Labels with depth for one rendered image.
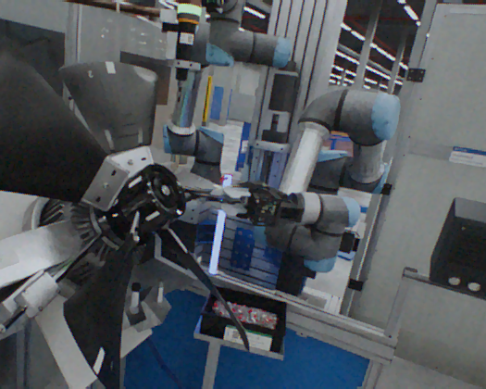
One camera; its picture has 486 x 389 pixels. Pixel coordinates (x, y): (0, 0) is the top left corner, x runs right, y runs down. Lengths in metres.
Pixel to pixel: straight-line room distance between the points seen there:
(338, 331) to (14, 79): 1.00
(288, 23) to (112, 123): 1.10
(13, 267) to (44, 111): 0.25
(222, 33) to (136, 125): 0.36
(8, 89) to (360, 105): 0.84
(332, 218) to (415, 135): 1.58
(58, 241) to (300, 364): 0.85
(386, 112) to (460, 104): 1.41
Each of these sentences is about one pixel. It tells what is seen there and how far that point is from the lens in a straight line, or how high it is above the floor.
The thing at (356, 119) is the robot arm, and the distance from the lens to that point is 1.16.
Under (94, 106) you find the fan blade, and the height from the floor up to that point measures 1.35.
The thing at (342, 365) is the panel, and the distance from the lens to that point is 1.30.
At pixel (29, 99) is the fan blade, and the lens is 0.69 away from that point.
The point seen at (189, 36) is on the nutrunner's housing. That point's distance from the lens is 0.84.
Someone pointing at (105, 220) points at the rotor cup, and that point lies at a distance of 0.78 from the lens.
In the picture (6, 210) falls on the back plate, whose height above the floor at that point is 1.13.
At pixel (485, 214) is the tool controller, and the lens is 1.10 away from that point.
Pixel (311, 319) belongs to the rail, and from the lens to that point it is 1.23.
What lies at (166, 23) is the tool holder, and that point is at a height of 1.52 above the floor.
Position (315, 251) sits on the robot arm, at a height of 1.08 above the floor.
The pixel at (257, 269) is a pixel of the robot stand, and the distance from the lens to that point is 1.70.
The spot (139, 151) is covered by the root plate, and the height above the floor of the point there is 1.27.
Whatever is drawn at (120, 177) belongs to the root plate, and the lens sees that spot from 0.76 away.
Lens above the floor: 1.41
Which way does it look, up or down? 17 degrees down
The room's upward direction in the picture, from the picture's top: 8 degrees clockwise
